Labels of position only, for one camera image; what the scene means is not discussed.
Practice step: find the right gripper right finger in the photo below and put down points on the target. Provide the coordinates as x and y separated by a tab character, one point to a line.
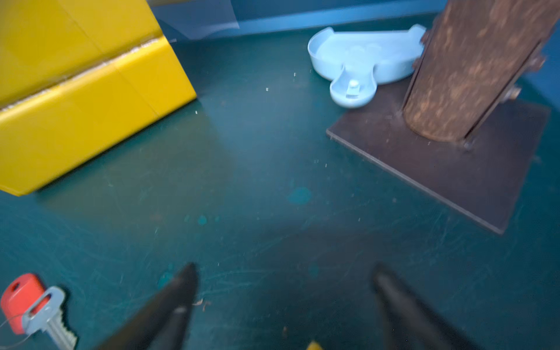
408	322

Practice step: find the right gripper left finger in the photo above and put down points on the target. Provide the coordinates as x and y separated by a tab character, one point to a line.
164	320

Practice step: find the light blue dustpan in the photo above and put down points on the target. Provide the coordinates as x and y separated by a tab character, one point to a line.
357	63

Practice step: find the yellow drawer cabinet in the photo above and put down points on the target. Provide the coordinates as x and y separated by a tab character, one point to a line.
78	77

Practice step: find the pink cherry blossom tree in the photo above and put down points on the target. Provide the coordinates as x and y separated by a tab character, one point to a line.
456	128

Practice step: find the red tagged key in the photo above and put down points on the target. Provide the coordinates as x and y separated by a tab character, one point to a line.
30	307

